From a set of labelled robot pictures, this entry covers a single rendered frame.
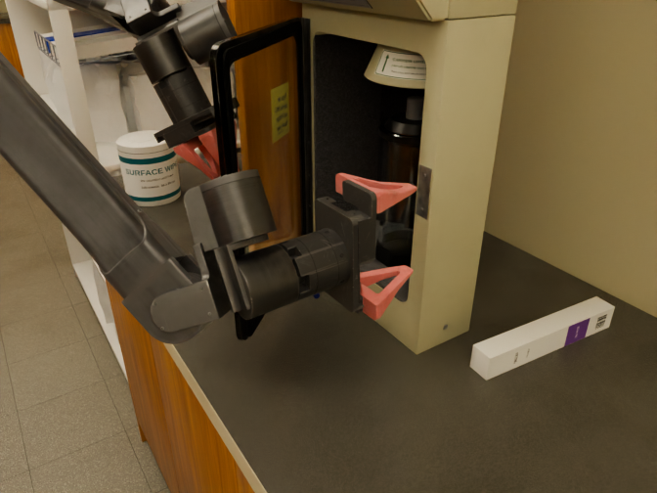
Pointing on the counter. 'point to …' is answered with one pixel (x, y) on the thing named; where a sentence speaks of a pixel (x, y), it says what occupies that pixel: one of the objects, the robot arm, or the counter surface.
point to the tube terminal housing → (442, 151)
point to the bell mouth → (397, 67)
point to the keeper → (423, 191)
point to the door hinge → (307, 120)
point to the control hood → (433, 12)
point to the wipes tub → (149, 168)
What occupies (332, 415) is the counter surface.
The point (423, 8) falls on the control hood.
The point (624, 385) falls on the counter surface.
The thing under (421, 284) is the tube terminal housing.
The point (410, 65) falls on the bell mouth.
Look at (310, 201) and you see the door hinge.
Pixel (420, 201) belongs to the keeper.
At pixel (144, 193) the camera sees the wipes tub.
